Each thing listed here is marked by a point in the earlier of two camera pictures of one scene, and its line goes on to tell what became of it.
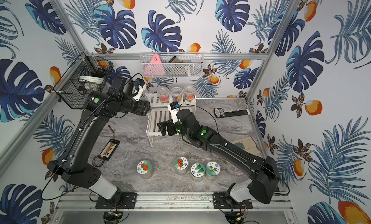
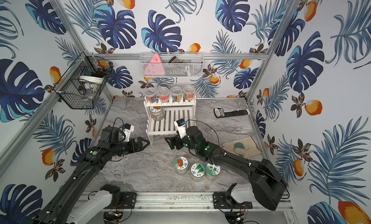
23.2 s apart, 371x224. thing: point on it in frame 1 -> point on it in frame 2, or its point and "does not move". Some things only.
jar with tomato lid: (145, 169) -> (157, 113)
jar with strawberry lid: (181, 163) does not move
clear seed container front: (164, 93) does not move
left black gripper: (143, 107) -> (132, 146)
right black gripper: (170, 124) -> (173, 143)
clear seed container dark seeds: (176, 92) does not move
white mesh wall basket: (172, 64) does not move
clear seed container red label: (189, 91) does not move
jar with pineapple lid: (212, 171) does not move
